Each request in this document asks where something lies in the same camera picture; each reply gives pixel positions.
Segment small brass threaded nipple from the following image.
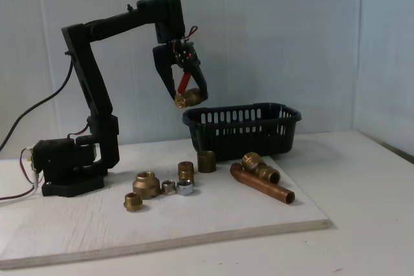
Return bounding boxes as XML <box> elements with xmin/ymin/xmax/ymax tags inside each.
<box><xmin>124</xmin><ymin>191</ymin><xmax>142</xmax><ymax>214</ymax></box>

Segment chrome nut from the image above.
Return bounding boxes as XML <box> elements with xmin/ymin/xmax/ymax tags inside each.
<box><xmin>175</xmin><ymin>179</ymin><xmax>195</xmax><ymax>196</ymax></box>

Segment red wire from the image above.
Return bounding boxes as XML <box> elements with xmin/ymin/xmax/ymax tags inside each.
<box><xmin>0</xmin><ymin>148</ymin><xmax>43</xmax><ymax>202</ymax></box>

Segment white painted wooden board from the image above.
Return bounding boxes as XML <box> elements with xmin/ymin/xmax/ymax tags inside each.
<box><xmin>0</xmin><ymin>136</ymin><xmax>334</xmax><ymax>270</ymax></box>

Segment brass bell reducer fitting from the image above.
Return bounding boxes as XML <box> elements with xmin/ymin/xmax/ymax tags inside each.
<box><xmin>132</xmin><ymin>171</ymin><xmax>161</xmax><ymax>200</ymax></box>

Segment brass ball valve red handle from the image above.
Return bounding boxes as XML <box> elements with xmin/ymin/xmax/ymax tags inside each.
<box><xmin>174</xmin><ymin>72</ymin><xmax>203</xmax><ymax>109</ymax></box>

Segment white cable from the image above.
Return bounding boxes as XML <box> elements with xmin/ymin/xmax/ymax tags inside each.
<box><xmin>0</xmin><ymin>148</ymin><xmax>45</xmax><ymax>207</ymax></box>

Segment small controller circuit board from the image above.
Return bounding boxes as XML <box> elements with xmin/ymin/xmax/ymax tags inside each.
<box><xmin>27</xmin><ymin>145</ymin><xmax>37</xmax><ymax>173</ymax></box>

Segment brass hex double nipple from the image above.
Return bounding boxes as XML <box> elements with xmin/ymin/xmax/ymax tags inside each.
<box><xmin>177</xmin><ymin>161</ymin><xmax>195</xmax><ymax>187</ymax></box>

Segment silver hex bushing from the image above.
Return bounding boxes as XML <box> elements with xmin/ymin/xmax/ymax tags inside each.
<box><xmin>160</xmin><ymin>180</ymin><xmax>177</xmax><ymax>196</ymax></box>

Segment red white servo wires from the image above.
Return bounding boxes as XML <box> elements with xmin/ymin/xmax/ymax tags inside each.
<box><xmin>176</xmin><ymin>25</ymin><xmax>199</xmax><ymax>54</ymax></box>

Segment copper pipe piece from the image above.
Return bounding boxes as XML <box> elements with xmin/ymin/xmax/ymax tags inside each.
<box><xmin>230</xmin><ymin>163</ymin><xmax>296</xmax><ymax>205</ymax></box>

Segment brass tee fitting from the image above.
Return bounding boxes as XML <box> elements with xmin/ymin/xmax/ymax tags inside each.
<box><xmin>241</xmin><ymin>152</ymin><xmax>281</xmax><ymax>184</ymax></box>

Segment black plastic slotted basket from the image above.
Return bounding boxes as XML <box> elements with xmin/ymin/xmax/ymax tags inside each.
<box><xmin>182</xmin><ymin>103</ymin><xmax>303</xmax><ymax>163</ymax></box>

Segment dark brass coupling sleeve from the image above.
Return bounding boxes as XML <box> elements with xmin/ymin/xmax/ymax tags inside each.
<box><xmin>197</xmin><ymin>150</ymin><xmax>217</xmax><ymax>174</ymax></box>

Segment black power cable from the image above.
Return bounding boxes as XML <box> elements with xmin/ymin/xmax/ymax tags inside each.
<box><xmin>0</xmin><ymin>58</ymin><xmax>74</xmax><ymax>153</ymax></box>

